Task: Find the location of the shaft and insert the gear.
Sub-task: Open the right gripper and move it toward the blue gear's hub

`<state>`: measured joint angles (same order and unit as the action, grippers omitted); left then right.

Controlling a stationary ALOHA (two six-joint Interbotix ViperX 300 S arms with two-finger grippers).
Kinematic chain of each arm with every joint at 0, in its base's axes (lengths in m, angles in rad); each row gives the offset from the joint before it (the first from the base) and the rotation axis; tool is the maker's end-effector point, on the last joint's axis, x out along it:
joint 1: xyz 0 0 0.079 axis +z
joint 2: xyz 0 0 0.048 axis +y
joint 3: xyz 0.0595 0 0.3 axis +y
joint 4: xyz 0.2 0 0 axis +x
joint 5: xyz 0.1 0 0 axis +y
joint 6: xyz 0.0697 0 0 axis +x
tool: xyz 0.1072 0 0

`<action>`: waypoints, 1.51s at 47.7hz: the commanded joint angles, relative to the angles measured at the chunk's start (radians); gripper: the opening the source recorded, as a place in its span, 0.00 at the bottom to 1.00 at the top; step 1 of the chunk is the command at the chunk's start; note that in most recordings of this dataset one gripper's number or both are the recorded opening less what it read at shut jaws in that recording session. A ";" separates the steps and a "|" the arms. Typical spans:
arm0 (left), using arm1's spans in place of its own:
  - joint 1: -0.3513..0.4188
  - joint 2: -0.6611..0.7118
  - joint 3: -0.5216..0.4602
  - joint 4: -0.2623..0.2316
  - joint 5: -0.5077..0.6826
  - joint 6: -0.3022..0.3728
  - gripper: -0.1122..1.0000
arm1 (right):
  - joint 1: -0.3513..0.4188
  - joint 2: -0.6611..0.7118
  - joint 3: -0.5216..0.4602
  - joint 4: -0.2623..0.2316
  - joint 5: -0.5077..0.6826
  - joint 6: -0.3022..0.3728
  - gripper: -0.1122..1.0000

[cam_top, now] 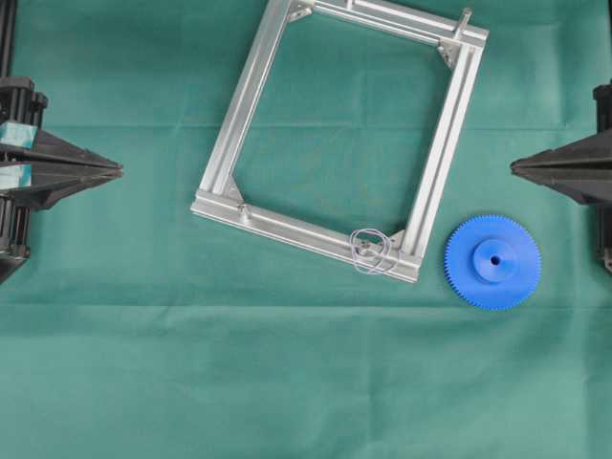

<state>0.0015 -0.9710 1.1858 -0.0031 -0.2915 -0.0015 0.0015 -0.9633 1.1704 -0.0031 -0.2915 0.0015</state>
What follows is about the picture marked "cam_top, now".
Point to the aluminium extrusion frame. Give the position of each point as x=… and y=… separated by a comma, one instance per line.
x=401, y=255

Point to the steel shaft near bar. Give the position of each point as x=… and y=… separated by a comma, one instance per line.
x=244, y=213

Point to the steel shaft far corner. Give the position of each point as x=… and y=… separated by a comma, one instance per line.
x=462, y=23

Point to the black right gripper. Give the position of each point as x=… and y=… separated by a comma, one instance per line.
x=585, y=186

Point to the blue plastic gear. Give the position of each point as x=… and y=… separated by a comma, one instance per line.
x=492, y=262

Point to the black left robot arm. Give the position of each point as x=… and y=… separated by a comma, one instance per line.
x=38, y=169

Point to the green table cloth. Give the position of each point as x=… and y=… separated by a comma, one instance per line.
x=140, y=330

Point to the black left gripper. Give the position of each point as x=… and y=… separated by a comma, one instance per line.
x=22, y=110

